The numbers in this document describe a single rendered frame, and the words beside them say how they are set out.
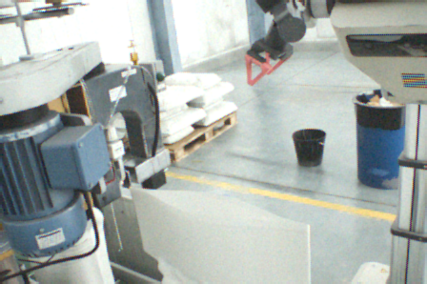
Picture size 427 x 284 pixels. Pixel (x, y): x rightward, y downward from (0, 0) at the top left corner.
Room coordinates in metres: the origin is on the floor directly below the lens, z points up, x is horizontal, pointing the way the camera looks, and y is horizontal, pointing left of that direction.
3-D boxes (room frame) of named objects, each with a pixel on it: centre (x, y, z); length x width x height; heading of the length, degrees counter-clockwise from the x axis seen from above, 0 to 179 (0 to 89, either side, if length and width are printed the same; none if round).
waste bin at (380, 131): (2.75, -1.27, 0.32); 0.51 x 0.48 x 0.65; 143
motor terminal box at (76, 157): (0.66, 0.24, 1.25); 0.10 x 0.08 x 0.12; 168
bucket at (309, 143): (3.22, -0.81, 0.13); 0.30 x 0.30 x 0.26
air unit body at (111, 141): (0.95, 0.25, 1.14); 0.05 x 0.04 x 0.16; 143
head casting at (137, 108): (1.14, 0.34, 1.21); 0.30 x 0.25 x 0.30; 53
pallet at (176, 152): (4.30, 0.38, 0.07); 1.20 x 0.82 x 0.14; 145
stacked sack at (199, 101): (4.43, 0.04, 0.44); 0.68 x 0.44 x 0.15; 143
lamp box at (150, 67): (1.19, 0.16, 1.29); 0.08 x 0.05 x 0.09; 53
